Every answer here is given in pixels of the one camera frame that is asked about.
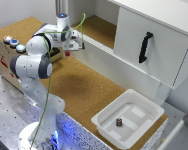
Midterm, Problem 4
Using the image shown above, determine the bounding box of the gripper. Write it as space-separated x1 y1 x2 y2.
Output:
64 32 86 52

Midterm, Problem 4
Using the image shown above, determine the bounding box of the white sliding door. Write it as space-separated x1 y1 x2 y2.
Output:
112 6 188 89

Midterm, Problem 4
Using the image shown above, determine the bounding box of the green button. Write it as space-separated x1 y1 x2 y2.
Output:
15 43 27 54

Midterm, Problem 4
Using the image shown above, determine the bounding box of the blue button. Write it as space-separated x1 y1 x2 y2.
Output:
9 38 20 48

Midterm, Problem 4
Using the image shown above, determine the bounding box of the red button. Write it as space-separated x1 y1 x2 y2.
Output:
2 34 13 44

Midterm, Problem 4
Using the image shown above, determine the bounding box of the purple block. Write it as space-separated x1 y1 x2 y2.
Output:
115 118 124 128

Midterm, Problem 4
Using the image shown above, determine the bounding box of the white plastic box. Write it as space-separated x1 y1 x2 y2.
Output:
90 88 166 150

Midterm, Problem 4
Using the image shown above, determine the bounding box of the white cabinet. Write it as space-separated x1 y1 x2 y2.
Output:
53 0 188 108

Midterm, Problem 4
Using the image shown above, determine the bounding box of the green cable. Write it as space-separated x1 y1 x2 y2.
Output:
28 12 87 150

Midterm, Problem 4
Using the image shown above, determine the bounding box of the black door handle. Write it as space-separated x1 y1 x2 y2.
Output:
138 31 154 64

